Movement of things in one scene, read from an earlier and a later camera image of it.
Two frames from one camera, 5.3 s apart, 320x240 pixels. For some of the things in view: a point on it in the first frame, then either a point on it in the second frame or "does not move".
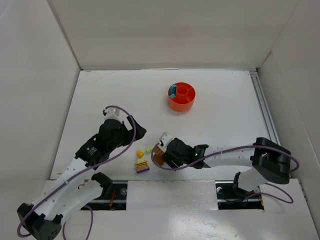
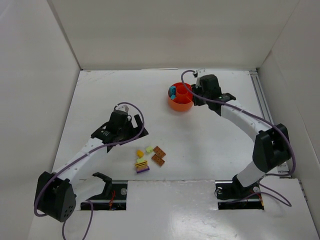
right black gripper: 167,153 to 197,97
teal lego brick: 173,89 does not move
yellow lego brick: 140,153 does not move
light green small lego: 148,149 does not move
